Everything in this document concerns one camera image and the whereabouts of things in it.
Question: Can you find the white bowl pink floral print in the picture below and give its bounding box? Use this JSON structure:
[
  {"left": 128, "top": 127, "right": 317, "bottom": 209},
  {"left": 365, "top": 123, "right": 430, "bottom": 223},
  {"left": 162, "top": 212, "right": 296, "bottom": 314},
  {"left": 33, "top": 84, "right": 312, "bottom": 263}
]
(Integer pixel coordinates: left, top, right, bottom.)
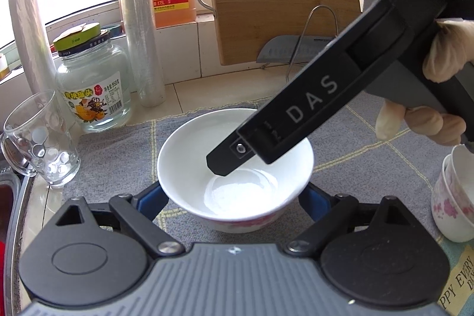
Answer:
[{"left": 157, "top": 108, "right": 315, "bottom": 233}]

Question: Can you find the small white cup pink rim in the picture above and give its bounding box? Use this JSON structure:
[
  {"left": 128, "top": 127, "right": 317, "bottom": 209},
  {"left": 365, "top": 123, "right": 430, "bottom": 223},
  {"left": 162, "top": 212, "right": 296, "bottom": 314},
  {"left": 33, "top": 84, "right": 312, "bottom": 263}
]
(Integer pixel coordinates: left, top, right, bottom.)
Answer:
[{"left": 442, "top": 144, "right": 474, "bottom": 226}]

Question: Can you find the cleaver with black handle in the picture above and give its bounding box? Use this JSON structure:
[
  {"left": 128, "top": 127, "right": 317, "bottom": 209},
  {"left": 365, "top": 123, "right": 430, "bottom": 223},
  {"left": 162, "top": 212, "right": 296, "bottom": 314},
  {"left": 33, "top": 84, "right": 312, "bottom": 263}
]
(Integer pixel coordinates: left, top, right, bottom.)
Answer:
[{"left": 255, "top": 35, "right": 336, "bottom": 70}]

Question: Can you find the grey plastic wrap roll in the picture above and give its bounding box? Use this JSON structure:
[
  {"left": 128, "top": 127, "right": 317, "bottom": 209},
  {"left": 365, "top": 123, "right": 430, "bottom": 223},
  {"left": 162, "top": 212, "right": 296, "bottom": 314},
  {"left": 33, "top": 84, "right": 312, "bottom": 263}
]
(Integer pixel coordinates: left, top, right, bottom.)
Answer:
[{"left": 8, "top": 0, "right": 62, "bottom": 106}]

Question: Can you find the glass jar with fruit label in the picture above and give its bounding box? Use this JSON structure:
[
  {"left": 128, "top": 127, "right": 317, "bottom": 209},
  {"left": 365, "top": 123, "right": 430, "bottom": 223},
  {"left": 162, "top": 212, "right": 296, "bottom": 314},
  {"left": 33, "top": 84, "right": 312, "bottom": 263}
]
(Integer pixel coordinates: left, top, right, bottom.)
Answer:
[{"left": 53, "top": 22, "right": 132, "bottom": 134}]

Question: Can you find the stainless steel sink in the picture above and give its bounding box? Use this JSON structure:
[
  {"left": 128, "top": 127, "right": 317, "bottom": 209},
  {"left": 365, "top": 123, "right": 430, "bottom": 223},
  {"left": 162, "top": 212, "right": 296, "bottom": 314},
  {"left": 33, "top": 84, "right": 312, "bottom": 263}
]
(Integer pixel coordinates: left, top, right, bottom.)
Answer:
[{"left": 0, "top": 155, "right": 37, "bottom": 316}]

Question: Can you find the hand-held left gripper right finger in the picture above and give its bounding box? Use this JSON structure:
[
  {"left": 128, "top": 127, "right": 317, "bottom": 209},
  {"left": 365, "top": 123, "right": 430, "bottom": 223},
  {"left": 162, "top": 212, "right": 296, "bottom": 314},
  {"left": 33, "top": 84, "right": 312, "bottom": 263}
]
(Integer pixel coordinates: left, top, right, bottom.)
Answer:
[{"left": 287, "top": 183, "right": 418, "bottom": 254}]

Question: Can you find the metal wire rack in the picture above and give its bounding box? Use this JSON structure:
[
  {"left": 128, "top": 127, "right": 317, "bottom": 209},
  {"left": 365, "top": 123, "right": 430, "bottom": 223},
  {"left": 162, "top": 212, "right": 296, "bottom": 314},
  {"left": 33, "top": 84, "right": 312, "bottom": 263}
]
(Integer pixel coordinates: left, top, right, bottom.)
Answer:
[{"left": 194, "top": 0, "right": 339, "bottom": 83}]

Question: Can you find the grey checked mat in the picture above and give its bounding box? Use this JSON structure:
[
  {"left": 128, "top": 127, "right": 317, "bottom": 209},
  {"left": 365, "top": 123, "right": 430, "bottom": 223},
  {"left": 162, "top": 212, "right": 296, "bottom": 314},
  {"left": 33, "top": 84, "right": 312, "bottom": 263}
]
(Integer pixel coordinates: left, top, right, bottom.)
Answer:
[{"left": 61, "top": 99, "right": 474, "bottom": 316}]

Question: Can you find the clear plastic wrap roll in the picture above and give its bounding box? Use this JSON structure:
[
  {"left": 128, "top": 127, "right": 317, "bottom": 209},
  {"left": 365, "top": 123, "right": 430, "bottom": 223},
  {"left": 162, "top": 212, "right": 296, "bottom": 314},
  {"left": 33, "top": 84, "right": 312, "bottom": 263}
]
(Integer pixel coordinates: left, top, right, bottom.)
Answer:
[{"left": 118, "top": 0, "right": 166, "bottom": 108}]

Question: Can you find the small pink floral cup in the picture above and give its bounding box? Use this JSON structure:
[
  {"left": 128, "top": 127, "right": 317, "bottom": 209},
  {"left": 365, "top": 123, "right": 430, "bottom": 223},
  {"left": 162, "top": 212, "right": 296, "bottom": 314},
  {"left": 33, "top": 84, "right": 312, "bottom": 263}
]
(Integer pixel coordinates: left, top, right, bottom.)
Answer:
[{"left": 431, "top": 158, "right": 474, "bottom": 243}]

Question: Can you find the clear glass mug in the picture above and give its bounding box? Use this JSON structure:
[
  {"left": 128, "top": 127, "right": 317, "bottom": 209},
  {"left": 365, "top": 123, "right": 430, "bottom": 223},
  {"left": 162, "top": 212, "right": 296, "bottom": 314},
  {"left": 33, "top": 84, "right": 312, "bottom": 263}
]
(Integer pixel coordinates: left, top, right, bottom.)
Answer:
[{"left": 0, "top": 90, "right": 81, "bottom": 188}]

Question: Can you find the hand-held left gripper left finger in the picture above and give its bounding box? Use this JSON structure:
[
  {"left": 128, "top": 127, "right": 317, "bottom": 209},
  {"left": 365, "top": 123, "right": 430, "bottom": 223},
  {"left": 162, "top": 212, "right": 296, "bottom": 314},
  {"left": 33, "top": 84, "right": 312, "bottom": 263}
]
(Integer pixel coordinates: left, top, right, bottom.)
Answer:
[{"left": 55, "top": 183, "right": 186, "bottom": 258}]

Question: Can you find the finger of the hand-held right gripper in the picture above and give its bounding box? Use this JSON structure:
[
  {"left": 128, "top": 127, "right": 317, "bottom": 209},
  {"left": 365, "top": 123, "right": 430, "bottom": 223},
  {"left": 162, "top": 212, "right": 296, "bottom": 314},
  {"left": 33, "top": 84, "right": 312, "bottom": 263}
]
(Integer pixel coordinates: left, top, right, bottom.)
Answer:
[{"left": 206, "top": 134, "right": 257, "bottom": 177}]

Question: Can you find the person's right hand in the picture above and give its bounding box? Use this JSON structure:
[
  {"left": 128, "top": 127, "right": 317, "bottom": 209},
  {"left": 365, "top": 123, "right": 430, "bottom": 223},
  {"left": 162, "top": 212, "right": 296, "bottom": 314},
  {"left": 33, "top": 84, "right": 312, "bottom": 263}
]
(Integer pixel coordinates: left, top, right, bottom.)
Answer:
[{"left": 375, "top": 18, "right": 474, "bottom": 146}]

